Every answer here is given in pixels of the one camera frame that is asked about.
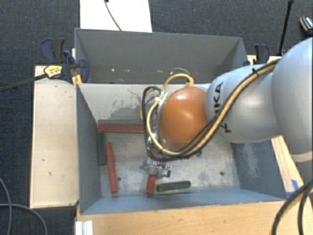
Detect red-brown flat block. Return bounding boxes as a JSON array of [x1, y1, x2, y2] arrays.
[[105, 141, 119, 194], [97, 124, 145, 134], [145, 174, 157, 196]]

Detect grey metal bin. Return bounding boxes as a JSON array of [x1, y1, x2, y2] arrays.
[[74, 27, 288, 216]]

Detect dark green flat block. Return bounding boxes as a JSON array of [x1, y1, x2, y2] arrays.
[[156, 180, 192, 193], [97, 132, 108, 166]]

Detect pale wood flat board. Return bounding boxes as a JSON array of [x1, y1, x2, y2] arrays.
[[29, 65, 80, 209]]

